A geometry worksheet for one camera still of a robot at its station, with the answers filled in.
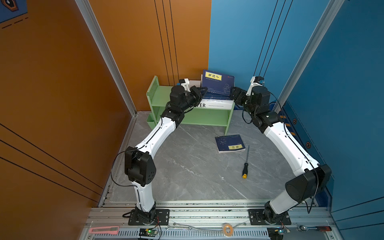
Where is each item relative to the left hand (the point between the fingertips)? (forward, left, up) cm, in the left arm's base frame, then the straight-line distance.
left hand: (210, 86), depth 73 cm
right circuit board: (-55, -32, -44) cm, 77 cm away
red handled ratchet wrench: (-53, -44, -39) cm, 79 cm away
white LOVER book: (+1, -4, -12) cm, 12 cm away
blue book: (-6, -16, -41) cm, 44 cm away
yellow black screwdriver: (-22, -24, -41) cm, 53 cm away
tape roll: (-54, -9, -43) cm, 70 cm away
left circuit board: (-55, +29, -44) cm, 76 cm away
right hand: (0, -13, -2) cm, 13 cm away
